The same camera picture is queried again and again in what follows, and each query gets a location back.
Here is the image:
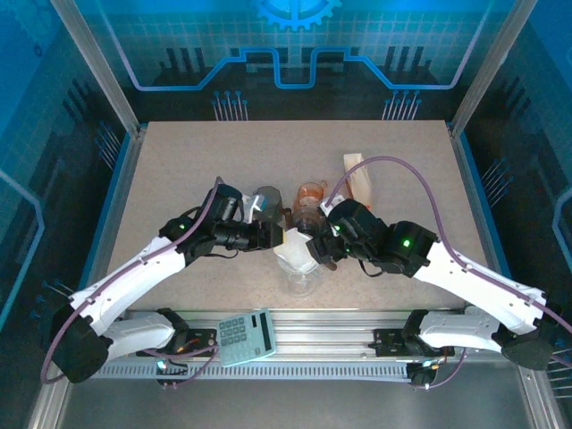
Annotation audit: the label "light blue calculator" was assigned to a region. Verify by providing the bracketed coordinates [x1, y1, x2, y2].
[216, 307, 277, 368]

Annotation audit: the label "thin purple power cable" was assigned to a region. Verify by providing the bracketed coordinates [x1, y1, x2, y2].
[410, 348, 468, 390]
[154, 343, 223, 390]

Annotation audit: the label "grey metal base plate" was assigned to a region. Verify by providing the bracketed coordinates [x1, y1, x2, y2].
[57, 379, 537, 429]

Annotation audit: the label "blue table edge strip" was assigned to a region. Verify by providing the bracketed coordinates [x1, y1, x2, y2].
[75, 131, 133, 314]
[458, 131, 515, 282]

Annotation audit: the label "smoky grey plastic coffee dripper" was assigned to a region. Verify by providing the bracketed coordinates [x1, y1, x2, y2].
[289, 204, 328, 236]

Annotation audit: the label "white paper coffee filter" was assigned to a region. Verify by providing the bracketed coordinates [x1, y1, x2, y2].
[272, 227, 321, 276]

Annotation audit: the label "cream and orange filter box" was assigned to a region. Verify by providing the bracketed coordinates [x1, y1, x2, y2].
[341, 152, 375, 211]

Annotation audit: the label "blue printed circuit panel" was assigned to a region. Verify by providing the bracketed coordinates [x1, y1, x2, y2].
[71, 0, 515, 124]

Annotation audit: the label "blue translucent side panel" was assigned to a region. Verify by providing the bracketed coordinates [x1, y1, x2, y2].
[459, 0, 572, 358]
[0, 0, 135, 341]

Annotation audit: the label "slotted grey cable duct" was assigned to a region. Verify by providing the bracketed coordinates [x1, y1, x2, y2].
[96, 359, 412, 383]

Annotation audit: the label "aluminium mounting rail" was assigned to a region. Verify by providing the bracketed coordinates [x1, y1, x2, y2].
[120, 307, 470, 359]

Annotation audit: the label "aluminium frame post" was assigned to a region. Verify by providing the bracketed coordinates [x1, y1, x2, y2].
[449, 0, 540, 135]
[49, 0, 143, 138]

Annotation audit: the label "smoky grey hexagonal coffee server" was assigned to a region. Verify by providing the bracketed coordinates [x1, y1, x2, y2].
[251, 185, 291, 224]

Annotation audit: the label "clear glass coffee server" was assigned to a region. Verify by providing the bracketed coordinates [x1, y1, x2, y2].
[281, 267, 321, 299]

